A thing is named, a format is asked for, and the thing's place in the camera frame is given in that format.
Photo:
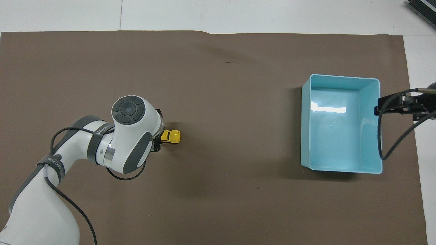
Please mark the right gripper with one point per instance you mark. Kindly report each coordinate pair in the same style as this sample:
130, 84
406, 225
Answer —
419, 106

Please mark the yellow toy beetle car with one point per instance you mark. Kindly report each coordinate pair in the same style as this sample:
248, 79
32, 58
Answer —
171, 136

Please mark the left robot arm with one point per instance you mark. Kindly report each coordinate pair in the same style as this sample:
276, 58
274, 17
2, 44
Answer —
41, 204

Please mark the light blue plastic box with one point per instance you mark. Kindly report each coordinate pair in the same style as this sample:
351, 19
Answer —
340, 136

